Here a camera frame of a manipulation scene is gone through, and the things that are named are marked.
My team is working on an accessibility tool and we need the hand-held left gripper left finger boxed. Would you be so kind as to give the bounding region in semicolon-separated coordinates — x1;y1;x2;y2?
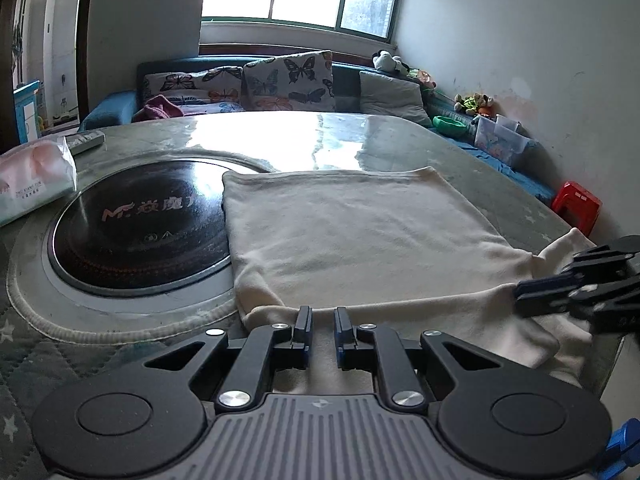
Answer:
144;306;314;411

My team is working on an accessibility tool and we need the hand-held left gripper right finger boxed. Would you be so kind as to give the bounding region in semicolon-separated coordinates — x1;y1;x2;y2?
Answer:
334;306;501;411

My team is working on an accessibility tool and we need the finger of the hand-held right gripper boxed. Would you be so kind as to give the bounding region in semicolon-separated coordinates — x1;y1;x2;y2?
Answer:
515;235;640;302
516;280;640;335

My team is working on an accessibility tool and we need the cream knit garment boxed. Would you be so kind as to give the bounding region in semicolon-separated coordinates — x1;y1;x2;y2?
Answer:
221;166;603;396

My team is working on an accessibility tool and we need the red plastic stool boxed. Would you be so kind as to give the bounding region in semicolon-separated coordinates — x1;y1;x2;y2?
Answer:
551;181;603;238

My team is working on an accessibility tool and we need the clear plastic storage box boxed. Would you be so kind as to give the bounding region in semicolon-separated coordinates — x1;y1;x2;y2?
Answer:
472;114;530;167

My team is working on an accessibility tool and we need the green bowl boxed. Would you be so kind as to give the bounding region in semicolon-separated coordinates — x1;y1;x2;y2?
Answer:
433;116;468;137

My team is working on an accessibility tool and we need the round black induction cooktop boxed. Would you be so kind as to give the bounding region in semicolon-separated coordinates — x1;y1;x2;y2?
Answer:
45;157;236;301

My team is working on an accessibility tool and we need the brown and green plush toy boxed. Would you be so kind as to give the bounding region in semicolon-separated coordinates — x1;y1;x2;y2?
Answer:
454;92;496;117

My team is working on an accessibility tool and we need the grey cushion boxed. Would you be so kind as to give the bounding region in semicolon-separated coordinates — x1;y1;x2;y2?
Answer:
359;71;433;128

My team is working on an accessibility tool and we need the pink and green plush toy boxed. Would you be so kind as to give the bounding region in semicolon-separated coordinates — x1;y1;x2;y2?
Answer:
405;67;436;91

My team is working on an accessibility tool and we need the butterfly print cushion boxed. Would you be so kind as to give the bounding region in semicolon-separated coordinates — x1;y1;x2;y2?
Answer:
143;67;246;111
242;51;335;112

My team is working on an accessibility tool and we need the pink cloth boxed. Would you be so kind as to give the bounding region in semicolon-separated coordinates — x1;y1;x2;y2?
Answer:
132;94;186;122

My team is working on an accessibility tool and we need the panda plush toy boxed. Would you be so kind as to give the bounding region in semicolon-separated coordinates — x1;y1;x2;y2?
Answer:
372;50;403;73

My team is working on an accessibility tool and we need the grey remote control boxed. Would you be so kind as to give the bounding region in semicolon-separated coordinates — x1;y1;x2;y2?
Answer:
65;130;106;156

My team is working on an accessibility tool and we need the blue sofa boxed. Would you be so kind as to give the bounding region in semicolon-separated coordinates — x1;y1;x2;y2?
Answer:
80;57;558;206

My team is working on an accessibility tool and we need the pink and white tissue pack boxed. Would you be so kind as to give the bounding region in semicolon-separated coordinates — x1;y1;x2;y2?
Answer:
0;139;78;228

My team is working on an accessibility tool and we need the blue and white cabinet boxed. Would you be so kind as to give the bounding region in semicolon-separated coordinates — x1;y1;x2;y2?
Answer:
12;80;42;146

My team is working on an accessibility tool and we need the dark wooden door frame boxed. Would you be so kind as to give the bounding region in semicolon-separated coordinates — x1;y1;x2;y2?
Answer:
0;0;98;146

